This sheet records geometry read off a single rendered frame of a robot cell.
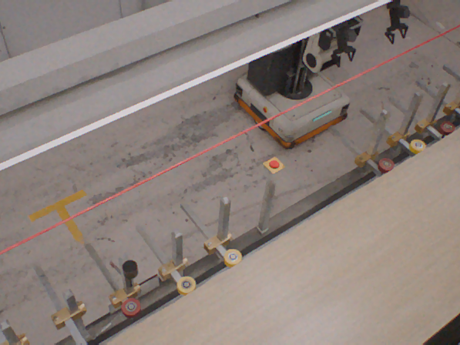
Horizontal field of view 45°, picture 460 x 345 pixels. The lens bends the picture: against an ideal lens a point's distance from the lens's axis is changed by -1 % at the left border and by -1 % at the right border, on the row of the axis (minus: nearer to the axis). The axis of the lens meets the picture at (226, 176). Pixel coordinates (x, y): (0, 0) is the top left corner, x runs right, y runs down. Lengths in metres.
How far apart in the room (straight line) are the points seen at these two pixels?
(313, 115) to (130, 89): 3.09
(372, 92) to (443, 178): 1.88
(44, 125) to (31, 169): 3.12
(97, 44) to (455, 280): 2.11
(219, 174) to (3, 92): 3.11
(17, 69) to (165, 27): 0.28
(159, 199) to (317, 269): 1.59
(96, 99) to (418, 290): 1.92
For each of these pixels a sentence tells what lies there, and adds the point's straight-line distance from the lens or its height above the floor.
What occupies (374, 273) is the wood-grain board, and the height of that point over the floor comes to 0.90.
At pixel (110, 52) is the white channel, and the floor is 2.45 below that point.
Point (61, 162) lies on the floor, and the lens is 4.17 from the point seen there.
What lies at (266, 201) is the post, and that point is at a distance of 2.68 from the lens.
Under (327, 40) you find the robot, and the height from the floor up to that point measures 0.97.
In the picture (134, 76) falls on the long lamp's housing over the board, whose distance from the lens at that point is 1.11.
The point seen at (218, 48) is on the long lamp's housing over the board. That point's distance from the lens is 1.19.
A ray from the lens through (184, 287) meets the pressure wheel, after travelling 2.49.
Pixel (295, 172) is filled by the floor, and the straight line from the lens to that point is 4.09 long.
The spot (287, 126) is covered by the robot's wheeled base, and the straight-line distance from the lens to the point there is 4.02.
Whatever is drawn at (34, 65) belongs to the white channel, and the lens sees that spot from 1.03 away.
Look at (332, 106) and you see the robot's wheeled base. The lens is 4.23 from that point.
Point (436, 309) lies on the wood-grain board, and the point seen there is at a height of 0.90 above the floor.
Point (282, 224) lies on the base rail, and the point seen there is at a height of 0.70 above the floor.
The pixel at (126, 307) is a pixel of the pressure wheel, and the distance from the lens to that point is 2.46.
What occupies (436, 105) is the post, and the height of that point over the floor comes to 0.96.
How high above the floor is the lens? 3.10
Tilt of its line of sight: 51 degrees down
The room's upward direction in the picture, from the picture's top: 5 degrees clockwise
